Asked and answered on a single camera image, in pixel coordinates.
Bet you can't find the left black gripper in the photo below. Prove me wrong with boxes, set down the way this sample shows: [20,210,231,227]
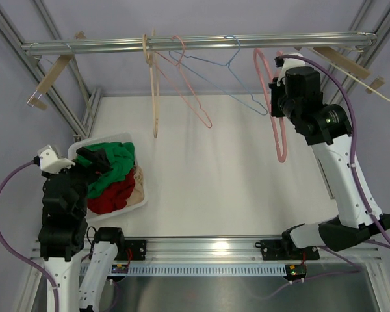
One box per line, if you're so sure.
[43,147,111,216]

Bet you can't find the green t shirt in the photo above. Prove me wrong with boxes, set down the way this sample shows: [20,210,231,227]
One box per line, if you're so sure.
[85,142,135,199]

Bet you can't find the red t shirt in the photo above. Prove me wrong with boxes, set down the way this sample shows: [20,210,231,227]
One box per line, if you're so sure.
[87,169,135,215]

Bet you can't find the beige t shirt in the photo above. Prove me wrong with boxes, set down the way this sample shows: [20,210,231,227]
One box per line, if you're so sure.
[127,166,145,207]

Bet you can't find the pink plastic hanger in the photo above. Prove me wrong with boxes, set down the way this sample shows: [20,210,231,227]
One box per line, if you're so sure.
[253,48,287,163]

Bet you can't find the blue wire hanger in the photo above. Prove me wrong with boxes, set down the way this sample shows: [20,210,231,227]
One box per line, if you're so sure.
[168,34,268,116]

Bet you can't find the beige wooden hanger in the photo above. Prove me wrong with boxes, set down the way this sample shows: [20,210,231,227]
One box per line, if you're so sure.
[142,29,159,139]

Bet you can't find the pink wire hanger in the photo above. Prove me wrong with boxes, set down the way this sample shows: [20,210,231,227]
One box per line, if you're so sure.
[155,35,213,129]

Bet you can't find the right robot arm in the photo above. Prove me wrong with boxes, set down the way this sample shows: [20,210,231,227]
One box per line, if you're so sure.
[269,64,390,258]

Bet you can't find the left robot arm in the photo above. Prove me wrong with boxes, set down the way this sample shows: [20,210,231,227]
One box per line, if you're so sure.
[38,146,126,311]

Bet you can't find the right cardboard tube hanger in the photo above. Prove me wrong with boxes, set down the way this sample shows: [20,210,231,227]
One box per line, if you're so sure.
[310,47,385,96]

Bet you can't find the white plastic laundry basket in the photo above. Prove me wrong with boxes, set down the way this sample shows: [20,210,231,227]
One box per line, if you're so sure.
[68,133,148,222]

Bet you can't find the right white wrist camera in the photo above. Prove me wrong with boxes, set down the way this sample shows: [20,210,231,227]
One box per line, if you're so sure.
[277,58,306,86]

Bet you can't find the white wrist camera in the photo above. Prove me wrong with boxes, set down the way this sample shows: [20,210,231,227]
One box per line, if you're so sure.
[277,58,306,86]
[38,145,75,174]

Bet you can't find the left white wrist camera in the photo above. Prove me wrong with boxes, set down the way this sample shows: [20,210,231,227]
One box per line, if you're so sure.
[38,145,75,174]

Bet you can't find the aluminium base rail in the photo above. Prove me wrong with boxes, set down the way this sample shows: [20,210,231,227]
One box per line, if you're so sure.
[28,236,382,263]

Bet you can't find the white slotted cable duct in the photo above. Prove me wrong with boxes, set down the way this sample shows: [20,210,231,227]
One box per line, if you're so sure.
[108,263,287,277]

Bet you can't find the silver clothes rail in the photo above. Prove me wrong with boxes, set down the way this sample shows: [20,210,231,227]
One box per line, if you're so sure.
[21,31,377,55]

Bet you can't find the aluminium frame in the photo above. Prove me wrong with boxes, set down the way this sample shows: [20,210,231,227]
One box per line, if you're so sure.
[0,0,390,312]

